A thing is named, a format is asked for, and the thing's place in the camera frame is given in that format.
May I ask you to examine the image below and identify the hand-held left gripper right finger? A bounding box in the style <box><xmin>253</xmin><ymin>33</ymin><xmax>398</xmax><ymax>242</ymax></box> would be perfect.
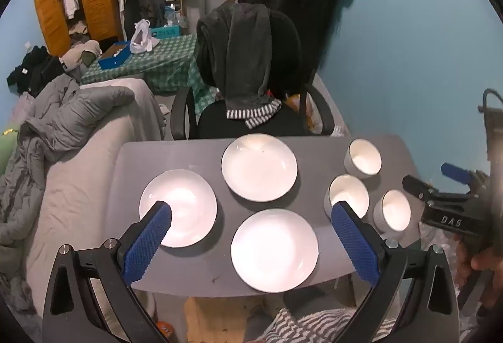
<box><xmin>331</xmin><ymin>201</ymin><xmax>460</xmax><ymax>343</ymax></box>

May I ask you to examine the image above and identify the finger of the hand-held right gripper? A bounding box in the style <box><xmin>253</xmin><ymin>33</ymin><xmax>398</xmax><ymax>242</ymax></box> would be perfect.
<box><xmin>402</xmin><ymin>175</ymin><xmax>478</xmax><ymax>206</ymax></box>
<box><xmin>441</xmin><ymin>163</ymin><xmax>484</xmax><ymax>186</ymax></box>

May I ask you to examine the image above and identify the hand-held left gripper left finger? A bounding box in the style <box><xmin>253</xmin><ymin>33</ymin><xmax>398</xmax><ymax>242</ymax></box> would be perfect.
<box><xmin>42</xmin><ymin>201</ymin><xmax>174</xmax><ymax>343</ymax></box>

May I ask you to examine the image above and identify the white bowl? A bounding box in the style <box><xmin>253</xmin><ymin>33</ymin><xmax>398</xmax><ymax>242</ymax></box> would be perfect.
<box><xmin>344</xmin><ymin>139</ymin><xmax>382</xmax><ymax>179</ymax></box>
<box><xmin>373</xmin><ymin>190</ymin><xmax>412</xmax><ymax>235</ymax></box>
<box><xmin>324</xmin><ymin>174</ymin><xmax>370</xmax><ymax>220</ymax></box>

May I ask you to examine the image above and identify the white plate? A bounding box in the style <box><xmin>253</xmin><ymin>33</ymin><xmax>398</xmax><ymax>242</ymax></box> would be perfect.
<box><xmin>221</xmin><ymin>134</ymin><xmax>298</xmax><ymax>202</ymax></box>
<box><xmin>230</xmin><ymin>208</ymin><xmax>319</xmax><ymax>293</ymax></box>
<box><xmin>139</xmin><ymin>169</ymin><xmax>218</xmax><ymax>248</ymax></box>

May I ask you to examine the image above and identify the person's right hand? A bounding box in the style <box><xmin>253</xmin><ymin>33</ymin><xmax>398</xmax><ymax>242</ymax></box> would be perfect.
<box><xmin>454</xmin><ymin>233</ymin><xmax>503</xmax><ymax>308</ymax></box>

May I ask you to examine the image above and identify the grey white striped fabric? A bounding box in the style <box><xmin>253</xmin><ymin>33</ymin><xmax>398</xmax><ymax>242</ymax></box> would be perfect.
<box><xmin>257</xmin><ymin>307</ymin><xmax>397</xmax><ymax>343</ymax></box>

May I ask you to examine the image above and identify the black office chair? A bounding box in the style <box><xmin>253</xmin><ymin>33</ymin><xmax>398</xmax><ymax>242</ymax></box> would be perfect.
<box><xmin>170</xmin><ymin>9</ymin><xmax>335</xmax><ymax>140</ymax></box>

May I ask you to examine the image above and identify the orange bag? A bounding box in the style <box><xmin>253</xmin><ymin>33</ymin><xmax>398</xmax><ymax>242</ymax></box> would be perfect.
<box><xmin>285</xmin><ymin>91</ymin><xmax>323</xmax><ymax>133</ymax></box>

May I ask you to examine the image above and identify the grey puffy duvet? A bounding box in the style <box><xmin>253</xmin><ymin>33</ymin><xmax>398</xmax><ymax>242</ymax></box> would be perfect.
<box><xmin>0</xmin><ymin>74</ymin><xmax>136</xmax><ymax>247</ymax></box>

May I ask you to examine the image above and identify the green pillow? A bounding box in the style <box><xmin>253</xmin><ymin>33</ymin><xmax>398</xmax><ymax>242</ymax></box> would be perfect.
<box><xmin>0</xmin><ymin>125</ymin><xmax>20</xmax><ymax>174</ymax></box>

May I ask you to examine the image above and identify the green checkered tablecloth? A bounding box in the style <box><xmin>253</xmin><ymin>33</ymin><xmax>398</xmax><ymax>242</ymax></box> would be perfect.
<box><xmin>80</xmin><ymin>33</ymin><xmax>218</xmax><ymax>116</ymax></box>

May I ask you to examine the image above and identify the blue box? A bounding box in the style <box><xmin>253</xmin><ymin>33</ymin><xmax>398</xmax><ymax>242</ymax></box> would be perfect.
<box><xmin>98</xmin><ymin>43</ymin><xmax>132</xmax><ymax>70</ymax></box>

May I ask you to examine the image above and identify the beige clothes pile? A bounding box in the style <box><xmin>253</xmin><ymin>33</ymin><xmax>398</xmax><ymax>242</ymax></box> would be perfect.
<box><xmin>61</xmin><ymin>40</ymin><xmax>103</xmax><ymax>70</ymax></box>

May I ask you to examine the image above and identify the white plastic bag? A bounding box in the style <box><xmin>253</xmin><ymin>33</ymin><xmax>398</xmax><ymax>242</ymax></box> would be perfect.
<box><xmin>130</xmin><ymin>19</ymin><xmax>153</xmax><ymax>54</ymax></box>

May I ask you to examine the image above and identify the black clothes pile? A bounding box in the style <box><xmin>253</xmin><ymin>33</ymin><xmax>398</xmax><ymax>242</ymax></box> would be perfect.
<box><xmin>7</xmin><ymin>45</ymin><xmax>65</xmax><ymax>98</ymax></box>

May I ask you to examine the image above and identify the teal cardboard box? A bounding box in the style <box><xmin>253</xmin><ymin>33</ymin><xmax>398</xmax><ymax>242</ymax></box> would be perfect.
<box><xmin>151</xmin><ymin>25</ymin><xmax>181</xmax><ymax>38</ymax></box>

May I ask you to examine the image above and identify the clothes rack with dark clothes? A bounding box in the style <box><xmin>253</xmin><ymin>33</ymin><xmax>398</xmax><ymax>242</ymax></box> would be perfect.
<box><xmin>114</xmin><ymin>0</ymin><xmax>168</xmax><ymax>41</ymax></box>

